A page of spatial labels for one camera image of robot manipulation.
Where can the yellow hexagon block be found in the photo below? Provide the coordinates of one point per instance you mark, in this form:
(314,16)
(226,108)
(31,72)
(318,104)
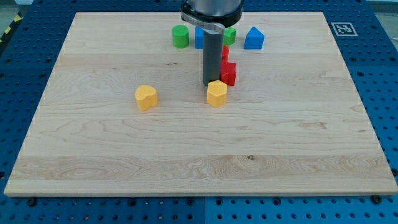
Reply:
(217,93)

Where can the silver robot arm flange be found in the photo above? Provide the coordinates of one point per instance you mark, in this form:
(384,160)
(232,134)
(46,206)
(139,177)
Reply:
(213,16)

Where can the red star block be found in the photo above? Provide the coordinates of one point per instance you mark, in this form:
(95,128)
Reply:
(228,73)

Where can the green hexagon block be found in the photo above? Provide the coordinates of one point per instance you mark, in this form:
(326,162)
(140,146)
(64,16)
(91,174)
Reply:
(229,36)

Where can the yellow heart block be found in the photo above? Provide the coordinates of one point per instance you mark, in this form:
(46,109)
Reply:
(146,97)

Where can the red block behind rod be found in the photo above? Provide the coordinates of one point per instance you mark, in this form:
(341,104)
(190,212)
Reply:
(225,53)

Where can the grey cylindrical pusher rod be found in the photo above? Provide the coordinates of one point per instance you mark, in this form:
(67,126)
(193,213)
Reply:
(212,54)

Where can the light wooden board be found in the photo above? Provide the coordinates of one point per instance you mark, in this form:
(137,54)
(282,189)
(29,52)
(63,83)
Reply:
(293,124)

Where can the blue cube block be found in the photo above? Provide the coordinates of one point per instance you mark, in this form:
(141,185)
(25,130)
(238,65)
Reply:
(199,35)

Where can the green cylinder block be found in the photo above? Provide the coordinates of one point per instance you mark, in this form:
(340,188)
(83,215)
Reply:
(180,36)

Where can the blue pentagon block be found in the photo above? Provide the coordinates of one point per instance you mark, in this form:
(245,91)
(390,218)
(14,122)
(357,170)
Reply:
(254,39)

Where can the white fiducial marker tag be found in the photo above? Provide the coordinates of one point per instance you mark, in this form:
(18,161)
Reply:
(344,29)

